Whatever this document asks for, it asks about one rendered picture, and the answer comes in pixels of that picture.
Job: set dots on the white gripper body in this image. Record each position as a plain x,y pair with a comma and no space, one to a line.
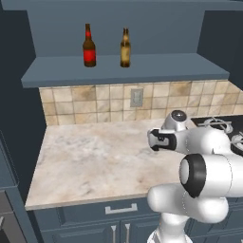
152,139

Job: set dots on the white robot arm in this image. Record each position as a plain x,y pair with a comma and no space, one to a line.
205,139

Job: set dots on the blue-grey open cabinet door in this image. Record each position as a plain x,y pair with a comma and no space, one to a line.
221,41

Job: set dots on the blue-grey tall cabinet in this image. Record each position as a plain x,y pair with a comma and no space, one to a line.
15,120

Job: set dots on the black hob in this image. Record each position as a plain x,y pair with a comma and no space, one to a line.
236,121

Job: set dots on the blue-grey cupboard door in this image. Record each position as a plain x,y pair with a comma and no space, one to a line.
142,229
82,234

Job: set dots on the brown bottle with yellow label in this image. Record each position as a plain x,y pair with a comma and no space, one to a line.
125,52

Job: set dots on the blue-grey drawer front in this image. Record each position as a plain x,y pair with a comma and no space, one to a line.
82,212

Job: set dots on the brown bottle with red label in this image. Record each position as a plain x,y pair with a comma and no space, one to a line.
89,53

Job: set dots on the blue-grey cupboard front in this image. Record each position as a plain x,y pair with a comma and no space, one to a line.
234,224

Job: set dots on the grey oven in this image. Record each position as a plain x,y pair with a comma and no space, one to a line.
9,221

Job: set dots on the grey wall outlet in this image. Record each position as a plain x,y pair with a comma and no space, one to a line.
136,97

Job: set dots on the blue-grey open wall cabinet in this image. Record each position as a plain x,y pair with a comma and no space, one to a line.
120,71

